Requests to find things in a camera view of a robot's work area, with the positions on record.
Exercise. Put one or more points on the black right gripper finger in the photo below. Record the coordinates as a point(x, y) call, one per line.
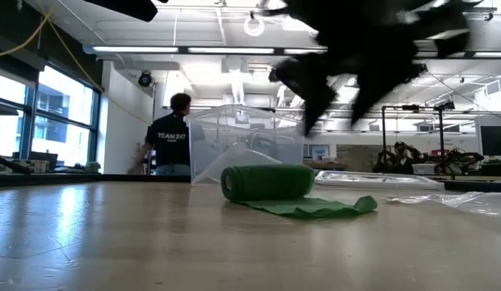
point(380, 89)
point(315, 93)

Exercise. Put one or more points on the light green bandage strip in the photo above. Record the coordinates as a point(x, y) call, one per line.
point(270, 182)

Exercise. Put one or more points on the clear plastic bag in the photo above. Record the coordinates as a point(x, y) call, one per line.
point(468, 202)

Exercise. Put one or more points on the black monitor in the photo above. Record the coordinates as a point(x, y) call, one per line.
point(495, 140)

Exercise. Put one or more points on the person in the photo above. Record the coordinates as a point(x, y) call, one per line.
point(171, 141)

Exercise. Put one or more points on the ceiling light strip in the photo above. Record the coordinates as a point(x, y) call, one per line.
point(153, 49)

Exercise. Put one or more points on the black background robot frame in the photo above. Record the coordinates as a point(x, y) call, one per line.
point(440, 133)

